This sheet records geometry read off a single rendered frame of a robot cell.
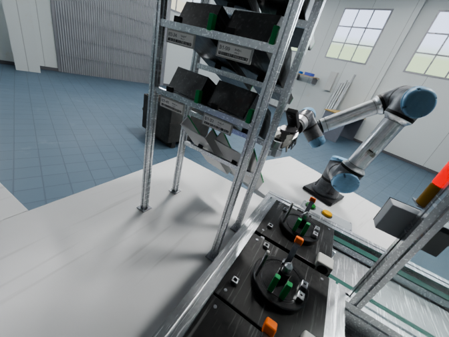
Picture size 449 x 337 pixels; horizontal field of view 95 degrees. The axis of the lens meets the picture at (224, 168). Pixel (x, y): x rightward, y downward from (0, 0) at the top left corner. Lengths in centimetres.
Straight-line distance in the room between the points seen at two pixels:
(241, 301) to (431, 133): 844
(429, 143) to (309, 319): 833
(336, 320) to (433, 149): 826
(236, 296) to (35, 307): 44
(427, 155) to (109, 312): 867
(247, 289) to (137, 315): 27
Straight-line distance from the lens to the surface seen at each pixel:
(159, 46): 64
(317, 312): 62
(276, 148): 82
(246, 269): 60
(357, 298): 70
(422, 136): 876
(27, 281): 73
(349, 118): 122
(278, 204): 88
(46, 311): 67
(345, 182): 115
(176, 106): 60
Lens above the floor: 142
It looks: 27 degrees down
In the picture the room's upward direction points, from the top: 16 degrees clockwise
